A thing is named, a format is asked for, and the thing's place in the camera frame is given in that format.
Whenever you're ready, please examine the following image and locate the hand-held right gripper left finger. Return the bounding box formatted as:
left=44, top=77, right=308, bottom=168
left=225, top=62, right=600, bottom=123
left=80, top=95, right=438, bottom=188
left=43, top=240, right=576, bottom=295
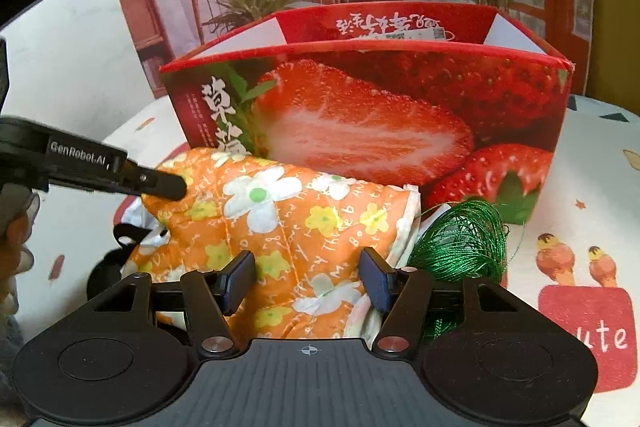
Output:
left=90, top=251, right=257, bottom=360

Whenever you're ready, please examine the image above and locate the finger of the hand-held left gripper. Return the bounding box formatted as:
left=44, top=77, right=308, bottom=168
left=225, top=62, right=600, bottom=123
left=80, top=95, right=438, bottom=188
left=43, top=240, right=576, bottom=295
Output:
left=50, top=157, right=188, bottom=201

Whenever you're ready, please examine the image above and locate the green thread coil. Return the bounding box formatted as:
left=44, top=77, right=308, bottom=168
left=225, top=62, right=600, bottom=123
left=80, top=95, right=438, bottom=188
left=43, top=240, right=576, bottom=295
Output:
left=407, top=199, right=526, bottom=343

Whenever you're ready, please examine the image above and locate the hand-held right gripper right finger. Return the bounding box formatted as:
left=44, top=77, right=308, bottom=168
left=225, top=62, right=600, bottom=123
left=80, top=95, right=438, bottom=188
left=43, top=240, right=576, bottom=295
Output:
left=360, top=247, right=526, bottom=355

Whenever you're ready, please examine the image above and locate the black strap pouch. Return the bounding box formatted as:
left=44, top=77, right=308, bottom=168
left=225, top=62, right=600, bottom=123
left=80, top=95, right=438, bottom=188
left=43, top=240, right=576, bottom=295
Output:
left=86, top=222, right=171, bottom=303

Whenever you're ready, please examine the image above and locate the red strawberry print cardboard box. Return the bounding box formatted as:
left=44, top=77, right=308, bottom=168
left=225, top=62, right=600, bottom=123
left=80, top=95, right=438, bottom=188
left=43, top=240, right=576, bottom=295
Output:
left=160, top=2, right=573, bottom=225

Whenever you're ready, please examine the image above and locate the orange floral cloth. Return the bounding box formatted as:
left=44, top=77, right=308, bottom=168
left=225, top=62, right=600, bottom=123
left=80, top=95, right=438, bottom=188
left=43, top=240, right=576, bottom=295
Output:
left=122, top=147, right=421, bottom=343

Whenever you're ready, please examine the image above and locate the person's left hand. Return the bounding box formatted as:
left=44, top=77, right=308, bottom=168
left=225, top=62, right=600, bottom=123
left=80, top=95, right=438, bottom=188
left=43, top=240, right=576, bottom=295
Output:
left=0, top=196, right=42, bottom=313

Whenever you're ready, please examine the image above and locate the cartoon print tablecloth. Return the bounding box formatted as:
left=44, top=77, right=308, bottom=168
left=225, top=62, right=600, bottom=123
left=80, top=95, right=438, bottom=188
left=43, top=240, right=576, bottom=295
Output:
left=12, top=94, right=640, bottom=427

